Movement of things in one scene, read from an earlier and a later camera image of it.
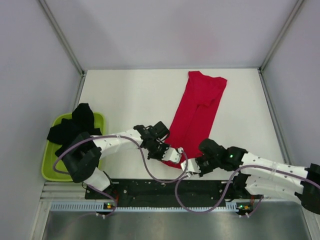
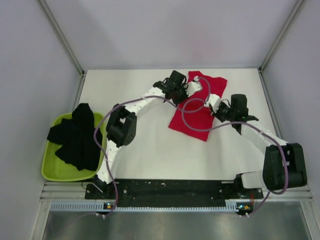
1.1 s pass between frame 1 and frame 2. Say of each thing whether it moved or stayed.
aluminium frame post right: stayed
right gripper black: moved
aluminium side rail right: stayed
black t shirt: stayed
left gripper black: moved
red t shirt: moved
